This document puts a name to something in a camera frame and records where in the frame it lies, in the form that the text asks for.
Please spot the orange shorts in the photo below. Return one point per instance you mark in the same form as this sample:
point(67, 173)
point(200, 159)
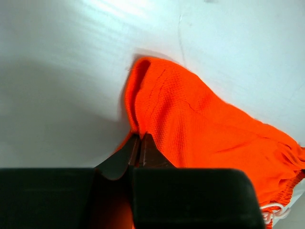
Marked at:
point(192, 127)

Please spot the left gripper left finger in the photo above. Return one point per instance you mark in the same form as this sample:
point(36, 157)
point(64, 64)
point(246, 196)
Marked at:
point(114, 167)

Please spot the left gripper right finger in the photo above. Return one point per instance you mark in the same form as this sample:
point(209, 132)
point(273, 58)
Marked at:
point(150, 156)

